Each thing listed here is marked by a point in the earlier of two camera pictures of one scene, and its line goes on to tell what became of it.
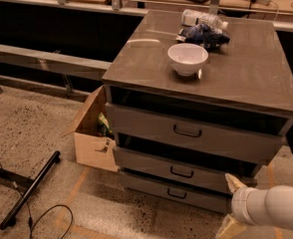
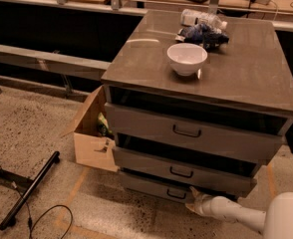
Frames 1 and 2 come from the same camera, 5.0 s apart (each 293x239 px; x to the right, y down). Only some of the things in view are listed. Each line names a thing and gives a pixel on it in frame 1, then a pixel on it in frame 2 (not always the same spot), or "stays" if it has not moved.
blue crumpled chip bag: x=202 y=34 stays
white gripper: x=240 y=201 → x=208 y=205
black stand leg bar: x=10 y=219 stays
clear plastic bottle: x=196 y=17 stays
